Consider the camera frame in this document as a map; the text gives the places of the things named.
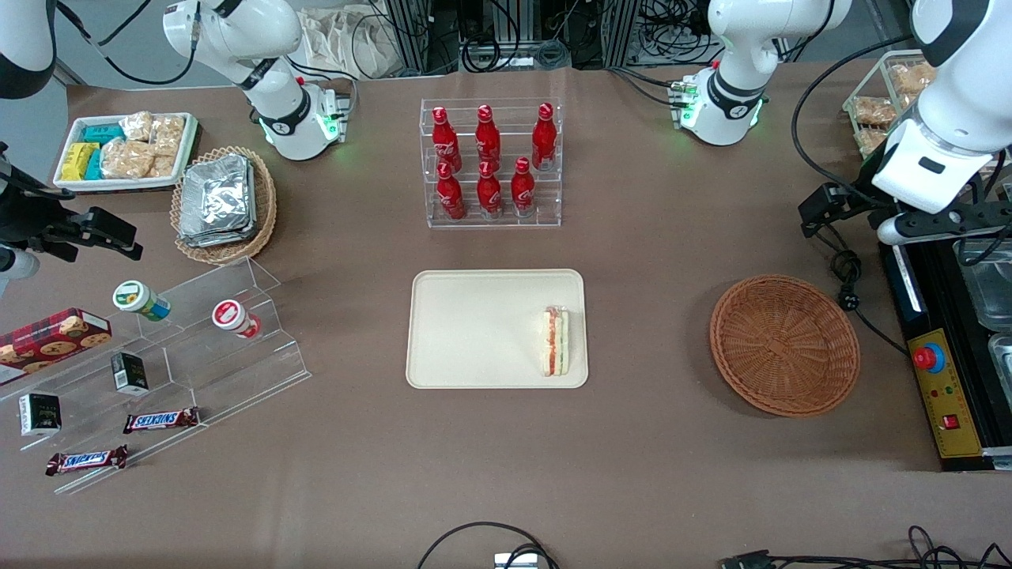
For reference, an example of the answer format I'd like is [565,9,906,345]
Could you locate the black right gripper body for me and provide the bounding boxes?
[0,175,92,263]

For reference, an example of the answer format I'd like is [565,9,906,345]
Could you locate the triangular sandwich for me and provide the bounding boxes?
[541,306,571,378]

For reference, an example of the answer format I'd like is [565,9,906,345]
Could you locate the white rectangular snack tray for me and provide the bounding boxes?
[53,112,200,193]

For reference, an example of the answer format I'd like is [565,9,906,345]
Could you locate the round brown wicker basket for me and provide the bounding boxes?
[709,273,861,418]

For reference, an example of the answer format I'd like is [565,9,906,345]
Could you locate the light wicker basket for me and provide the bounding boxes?
[170,145,278,266]

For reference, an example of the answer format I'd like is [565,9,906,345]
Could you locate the beige plastic tray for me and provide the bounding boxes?
[406,269,590,390]

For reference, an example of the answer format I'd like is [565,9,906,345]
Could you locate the green lid yoghurt cup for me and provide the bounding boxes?
[111,280,172,322]

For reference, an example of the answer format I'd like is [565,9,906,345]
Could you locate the yellow snack packet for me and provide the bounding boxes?
[61,142,100,181]

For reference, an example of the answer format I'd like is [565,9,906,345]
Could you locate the steel food pan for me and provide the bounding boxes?
[988,332,1012,408]
[953,236,1012,331]

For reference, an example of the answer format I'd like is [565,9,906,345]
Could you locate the stack of foil containers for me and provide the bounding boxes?
[178,154,258,248]

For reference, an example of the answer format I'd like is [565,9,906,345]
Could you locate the red cookie box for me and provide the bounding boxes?
[0,307,113,386]

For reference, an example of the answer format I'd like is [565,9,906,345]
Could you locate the small black carton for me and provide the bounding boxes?
[18,393,62,438]
[110,352,150,396]

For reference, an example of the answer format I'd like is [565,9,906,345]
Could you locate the red lid yoghurt cup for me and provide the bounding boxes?
[211,299,262,340]

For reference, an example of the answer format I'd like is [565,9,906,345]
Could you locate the clear acrylic step display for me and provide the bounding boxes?
[0,257,313,496]

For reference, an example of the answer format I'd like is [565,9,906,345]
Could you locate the Snickers chocolate bar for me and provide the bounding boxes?
[123,406,201,435]
[45,445,129,477]

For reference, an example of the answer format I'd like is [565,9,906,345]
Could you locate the black food warmer appliance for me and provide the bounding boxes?
[878,233,1012,473]

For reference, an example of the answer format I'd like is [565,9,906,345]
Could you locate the red cola bottle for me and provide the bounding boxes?
[510,156,537,217]
[431,107,463,173]
[436,160,467,221]
[531,103,558,171]
[475,104,502,171]
[476,160,504,219]

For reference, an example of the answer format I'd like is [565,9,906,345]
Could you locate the white plastic bag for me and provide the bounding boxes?
[296,6,404,80]

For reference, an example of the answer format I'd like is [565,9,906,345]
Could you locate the clear acrylic bottle rack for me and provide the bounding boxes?
[419,96,564,230]

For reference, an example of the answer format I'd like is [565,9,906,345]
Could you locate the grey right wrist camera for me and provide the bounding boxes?
[0,247,37,297]

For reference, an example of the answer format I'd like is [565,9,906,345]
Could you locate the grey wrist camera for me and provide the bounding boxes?
[876,215,918,245]
[0,247,37,297]

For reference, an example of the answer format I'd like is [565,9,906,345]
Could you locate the black power cable with plug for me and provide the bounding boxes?
[818,233,910,355]

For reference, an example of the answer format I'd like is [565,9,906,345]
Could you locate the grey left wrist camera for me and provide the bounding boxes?
[876,215,918,245]

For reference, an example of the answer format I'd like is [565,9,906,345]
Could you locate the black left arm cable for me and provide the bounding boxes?
[792,35,916,209]

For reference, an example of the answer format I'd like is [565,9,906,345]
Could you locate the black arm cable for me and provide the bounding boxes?
[792,35,916,209]
[55,0,202,86]

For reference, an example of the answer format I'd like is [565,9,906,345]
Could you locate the white wire rack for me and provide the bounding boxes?
[842,49,934,173]

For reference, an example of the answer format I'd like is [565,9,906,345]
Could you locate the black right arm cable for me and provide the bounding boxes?
[55,0,202,86]

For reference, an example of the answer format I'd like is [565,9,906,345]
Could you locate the black base cables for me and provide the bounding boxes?
[607,66,690,108]

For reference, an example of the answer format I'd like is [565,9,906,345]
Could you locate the black cable bundle with connector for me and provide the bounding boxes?
[720,525,1012,569]

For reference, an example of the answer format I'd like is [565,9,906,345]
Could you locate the black looped cable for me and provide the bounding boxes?
[417,521,559,569]

